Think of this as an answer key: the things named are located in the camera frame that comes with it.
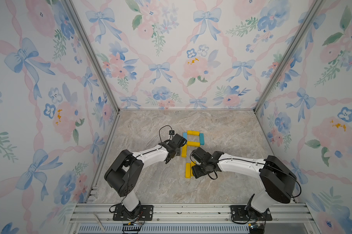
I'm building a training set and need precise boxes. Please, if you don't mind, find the teal block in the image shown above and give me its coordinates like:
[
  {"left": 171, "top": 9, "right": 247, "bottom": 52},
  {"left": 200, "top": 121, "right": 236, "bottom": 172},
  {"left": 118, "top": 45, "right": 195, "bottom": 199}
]
[{"left": 199, "top": 133, "right": 205, "bottom": 145}]

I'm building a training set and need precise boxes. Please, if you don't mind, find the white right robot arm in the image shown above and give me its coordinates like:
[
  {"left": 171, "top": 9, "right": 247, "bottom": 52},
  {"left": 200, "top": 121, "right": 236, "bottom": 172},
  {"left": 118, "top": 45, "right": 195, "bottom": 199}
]
[{"left": 191, "top": 147, "right": 298, "bottom": 220}]

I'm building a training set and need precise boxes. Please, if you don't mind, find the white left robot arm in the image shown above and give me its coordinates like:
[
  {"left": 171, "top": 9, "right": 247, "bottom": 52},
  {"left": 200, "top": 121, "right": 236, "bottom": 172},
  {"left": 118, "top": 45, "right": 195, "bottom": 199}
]
[{"left": 104, "top": 134, "right": 187, "bottom": 213}]

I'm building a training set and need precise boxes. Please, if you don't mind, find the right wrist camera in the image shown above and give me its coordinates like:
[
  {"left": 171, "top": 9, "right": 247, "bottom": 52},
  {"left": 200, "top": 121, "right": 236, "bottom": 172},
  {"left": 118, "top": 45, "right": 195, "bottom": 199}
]
[{"left": 191, "top": 147, "right": 211, "bottom": 164}]

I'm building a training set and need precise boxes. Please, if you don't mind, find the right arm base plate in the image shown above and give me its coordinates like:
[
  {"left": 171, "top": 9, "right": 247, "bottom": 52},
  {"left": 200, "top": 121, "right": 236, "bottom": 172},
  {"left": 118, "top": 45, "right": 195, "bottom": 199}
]
[{"left": 230, "top": 205, "right": 272, "bottom": 223}]

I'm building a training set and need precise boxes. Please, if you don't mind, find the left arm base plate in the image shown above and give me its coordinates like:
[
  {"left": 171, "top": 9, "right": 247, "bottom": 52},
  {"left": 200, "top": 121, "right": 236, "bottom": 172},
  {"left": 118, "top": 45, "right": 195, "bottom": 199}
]
[{"left": 109, "top": 205, "right": 154, "bottom": 221}]

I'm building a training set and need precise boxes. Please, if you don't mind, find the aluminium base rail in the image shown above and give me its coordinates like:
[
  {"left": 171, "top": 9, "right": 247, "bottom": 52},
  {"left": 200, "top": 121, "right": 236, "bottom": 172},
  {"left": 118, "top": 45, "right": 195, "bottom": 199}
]
[{"left": 65, "top": 203, "right": 320, "bottom": 234}]

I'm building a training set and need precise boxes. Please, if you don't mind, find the aluminium left corner post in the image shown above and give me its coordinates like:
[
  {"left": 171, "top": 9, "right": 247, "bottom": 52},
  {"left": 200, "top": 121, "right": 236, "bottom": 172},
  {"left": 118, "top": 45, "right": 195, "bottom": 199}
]
[{"left": 61, "top": 0, "right": 120, "bottom": 115}]

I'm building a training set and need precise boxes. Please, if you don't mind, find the aluminium corner post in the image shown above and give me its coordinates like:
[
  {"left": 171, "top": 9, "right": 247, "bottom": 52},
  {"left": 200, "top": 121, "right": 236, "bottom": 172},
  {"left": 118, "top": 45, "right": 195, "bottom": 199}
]
[
  {"left": 61, "top": 0, "right": 120, "bottom": 115},
  {"left": 254, "top": 0, "right": 325, "bottom": 114}
]

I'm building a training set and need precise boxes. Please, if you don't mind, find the aluminium right corner post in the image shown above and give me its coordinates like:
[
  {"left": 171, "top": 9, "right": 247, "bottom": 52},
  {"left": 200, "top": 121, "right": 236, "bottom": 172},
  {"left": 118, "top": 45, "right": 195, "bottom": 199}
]
[{"left": 254, "top": 0, "right": 325, "bottom": 114}]

